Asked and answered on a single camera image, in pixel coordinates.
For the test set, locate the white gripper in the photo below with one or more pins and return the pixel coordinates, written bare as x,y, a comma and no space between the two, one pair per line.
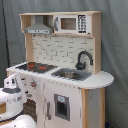
13,81

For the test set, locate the white oven door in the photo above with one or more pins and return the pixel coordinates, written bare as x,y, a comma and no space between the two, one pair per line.
34,106

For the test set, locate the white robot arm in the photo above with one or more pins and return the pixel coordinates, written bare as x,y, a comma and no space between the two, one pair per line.
13,95

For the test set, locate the wooden toy kitchen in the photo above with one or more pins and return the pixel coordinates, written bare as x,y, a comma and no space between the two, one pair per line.
61,50

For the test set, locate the right red stove knob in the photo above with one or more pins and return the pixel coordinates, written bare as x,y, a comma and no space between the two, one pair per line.
33,84

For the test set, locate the black stovetop red burners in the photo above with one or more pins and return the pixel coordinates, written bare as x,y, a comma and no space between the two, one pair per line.
36,67

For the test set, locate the white cabinet door dispenser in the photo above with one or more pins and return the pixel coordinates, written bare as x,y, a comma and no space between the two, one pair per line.
63,106

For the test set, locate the grey range hood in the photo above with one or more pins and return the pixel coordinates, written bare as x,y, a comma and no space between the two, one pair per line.
38,27

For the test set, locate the grey metal sink basin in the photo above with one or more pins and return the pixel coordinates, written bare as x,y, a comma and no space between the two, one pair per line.
73,74

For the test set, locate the black toy faucet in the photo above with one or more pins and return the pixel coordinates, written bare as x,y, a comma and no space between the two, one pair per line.
85,61

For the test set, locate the white toy microwave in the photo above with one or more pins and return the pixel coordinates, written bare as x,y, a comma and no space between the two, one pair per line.
74,24

